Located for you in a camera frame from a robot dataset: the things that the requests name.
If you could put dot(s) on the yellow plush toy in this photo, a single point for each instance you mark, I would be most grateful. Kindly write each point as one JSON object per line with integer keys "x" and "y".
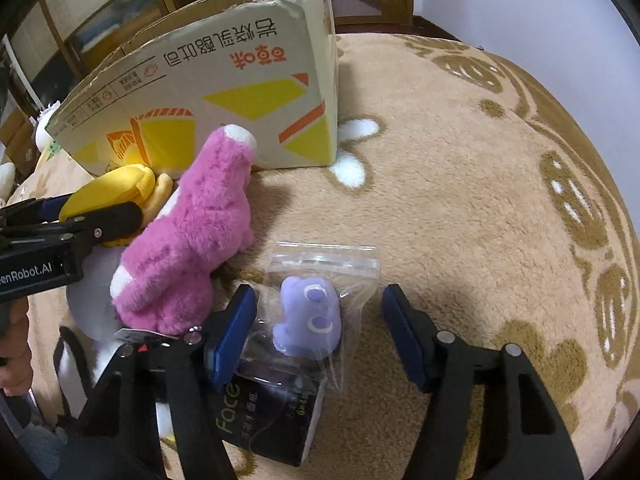
{"x": 112, "y": 185}

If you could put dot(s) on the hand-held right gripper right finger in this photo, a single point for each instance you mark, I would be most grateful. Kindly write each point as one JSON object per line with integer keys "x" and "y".
{"x": 402, "y": 340}

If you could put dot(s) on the printed cardboard box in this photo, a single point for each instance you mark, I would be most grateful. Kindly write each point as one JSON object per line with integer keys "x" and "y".
{"x": 225, "y": 60}

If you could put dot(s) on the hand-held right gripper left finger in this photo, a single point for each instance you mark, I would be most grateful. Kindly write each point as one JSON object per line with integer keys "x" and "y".
{"x": 231, "y": 340}

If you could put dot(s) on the person's left hand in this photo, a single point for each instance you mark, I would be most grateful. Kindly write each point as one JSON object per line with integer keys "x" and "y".
{"x": 15, "y": 355}

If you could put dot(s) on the white plush toy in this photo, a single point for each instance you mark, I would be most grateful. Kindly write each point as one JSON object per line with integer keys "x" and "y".
{"x": 92, "y": 295}

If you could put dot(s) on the small white and green plush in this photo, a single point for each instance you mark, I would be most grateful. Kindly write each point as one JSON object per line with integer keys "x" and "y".
{"x": 47, "y": 127}

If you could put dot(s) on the wooden glass-door cabinet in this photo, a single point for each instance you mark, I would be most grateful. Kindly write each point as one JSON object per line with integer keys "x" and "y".
{"x": 85, "y": 15}

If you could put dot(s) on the pink plush toy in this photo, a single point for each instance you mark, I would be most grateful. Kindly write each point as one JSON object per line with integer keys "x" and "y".
{"x": 200, "y": 220}

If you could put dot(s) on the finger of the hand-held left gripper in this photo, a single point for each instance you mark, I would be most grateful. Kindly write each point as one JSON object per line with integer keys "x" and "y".
{"x": 54, "y": 208}
{"x": 112, "y": 222}

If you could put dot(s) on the grey cloth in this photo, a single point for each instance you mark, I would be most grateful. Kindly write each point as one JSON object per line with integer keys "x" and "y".
{"x": 42, "y": 452}

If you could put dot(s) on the black tissue pack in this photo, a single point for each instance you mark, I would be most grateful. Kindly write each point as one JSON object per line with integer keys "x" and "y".
{"x": 270, "y": 412}

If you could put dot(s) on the purple toy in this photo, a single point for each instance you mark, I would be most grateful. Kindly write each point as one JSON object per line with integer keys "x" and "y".
{"x": 307, "y": 320}

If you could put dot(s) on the beige printed blanket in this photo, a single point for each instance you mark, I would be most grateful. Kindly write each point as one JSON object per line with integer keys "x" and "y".
{"x": 450, "y": 185}

